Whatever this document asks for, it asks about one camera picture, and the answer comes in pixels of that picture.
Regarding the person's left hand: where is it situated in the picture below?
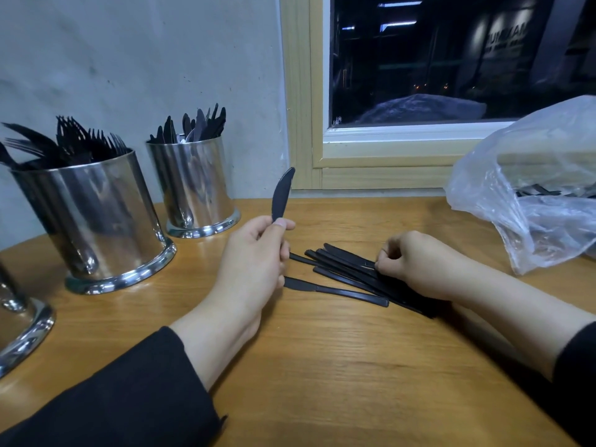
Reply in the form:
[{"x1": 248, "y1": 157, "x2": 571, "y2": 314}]
[{"x1": 207, "y1": 215, "x2": 297, "y2": 336}]

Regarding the person's right hand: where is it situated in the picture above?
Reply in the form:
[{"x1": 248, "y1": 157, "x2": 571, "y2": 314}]
[{"x1": 375, "y1": 230, "x2": 467, "y2": 304}]

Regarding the pile of black plastic cutlery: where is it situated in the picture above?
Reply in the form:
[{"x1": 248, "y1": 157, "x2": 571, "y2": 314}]
[{"x1": 291, "y1": 242, "x2": 448, "y2": 319}]

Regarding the black plastic knife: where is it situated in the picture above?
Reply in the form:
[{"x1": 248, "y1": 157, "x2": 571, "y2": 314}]
[
  {"x1": 271, "y1": 166, "x2": 296, "y2": 224},
  {"x1": 284, "y1": 276, "x2": 391, "y2": 307}
]

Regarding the clear plastic bag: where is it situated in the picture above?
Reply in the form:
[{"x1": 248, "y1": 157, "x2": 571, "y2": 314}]
[{"x1": 445, "y1": 96, "x2": 596, "y2": 276}]

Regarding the bunch of black knives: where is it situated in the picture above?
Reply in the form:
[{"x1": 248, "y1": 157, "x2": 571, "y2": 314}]
[{"x1": 149, "y1": 103, "x2": 227, "y2": 145}]

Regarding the bunch of black forks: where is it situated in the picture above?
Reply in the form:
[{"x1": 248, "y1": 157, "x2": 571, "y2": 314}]
[{"x1": 0, "y1": 116, "x2": 132, "y2": 171}]

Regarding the person's right forearm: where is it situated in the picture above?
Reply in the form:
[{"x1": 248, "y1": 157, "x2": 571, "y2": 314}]
[{"x1": 447, "y1": 260, "x2": 596, "y2": 443}]

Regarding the person's left forearm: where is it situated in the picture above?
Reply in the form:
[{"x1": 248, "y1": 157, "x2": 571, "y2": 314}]
[{"x1": 0, "y1": 297, "x2": 257, "y2": 447}]

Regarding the dark parked car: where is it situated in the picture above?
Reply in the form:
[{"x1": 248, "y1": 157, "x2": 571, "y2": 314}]
[{"x1": 358, "y1": 94, "x2": 487, "y2": 125}]

